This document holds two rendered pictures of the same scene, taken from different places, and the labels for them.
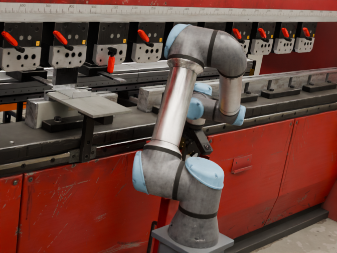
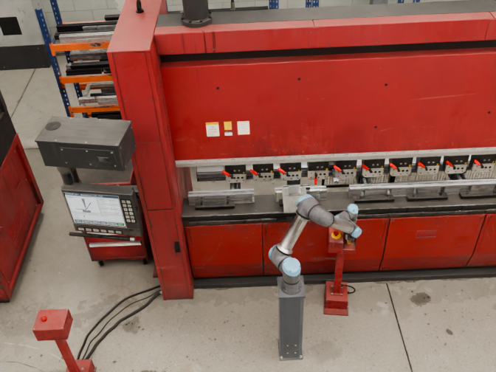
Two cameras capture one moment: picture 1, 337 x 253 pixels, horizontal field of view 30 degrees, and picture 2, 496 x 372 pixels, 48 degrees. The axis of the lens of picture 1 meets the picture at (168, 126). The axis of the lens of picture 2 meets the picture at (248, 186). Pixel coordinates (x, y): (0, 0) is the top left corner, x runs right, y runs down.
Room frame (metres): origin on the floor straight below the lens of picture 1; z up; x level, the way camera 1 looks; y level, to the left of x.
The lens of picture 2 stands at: (-0.02, -1.77, 3.77)
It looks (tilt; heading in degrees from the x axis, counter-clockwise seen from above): 41 degrees down; 50
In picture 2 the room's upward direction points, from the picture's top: 3 degrees counter-clockwise
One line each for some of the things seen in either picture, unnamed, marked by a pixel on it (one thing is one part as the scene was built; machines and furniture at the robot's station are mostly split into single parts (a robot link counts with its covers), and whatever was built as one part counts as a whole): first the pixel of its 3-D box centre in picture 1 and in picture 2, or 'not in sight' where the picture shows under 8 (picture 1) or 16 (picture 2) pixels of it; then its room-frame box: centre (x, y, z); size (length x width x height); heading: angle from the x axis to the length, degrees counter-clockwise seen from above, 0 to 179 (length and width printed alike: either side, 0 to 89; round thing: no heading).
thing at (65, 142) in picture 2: not in sight; (99, 185); (0.96, 0.85, 1.53); 0.51 x 0.25 x 0.85; 129
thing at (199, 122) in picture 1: (195, 117); not in sight; (2.32, -0.10, 0.95); 0.08 x 0.08 x 0.05
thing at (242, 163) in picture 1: (242, 163); (426, 234); (2.91, -0.39, 0.59); 0.15 x 0.02 x 0.07; 139
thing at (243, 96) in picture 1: (235, 99); (426, 196); (2.97, -0.30, 0.89); 0.30 x 0.05 x 0.03; 139
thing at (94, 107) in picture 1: (89, 103); (294, 200); (2.15, 0.29, 1.00); 0.26 x 0.18 x 0.01; 49
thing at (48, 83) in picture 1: (37, 76); not in sight; (2.35, 0.53, 1.01); 0.26 x 0.12 x 0.05; 49
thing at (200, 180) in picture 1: (199, 183); (291, 269); (1.69, -0.12, 0.94); 0.13 x 0.12 x 0.14; 80
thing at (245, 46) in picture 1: (233, 37); (427, 162); (2.98, -0.24, 1.18); 0.15 x 0.09 x 0.17; 139
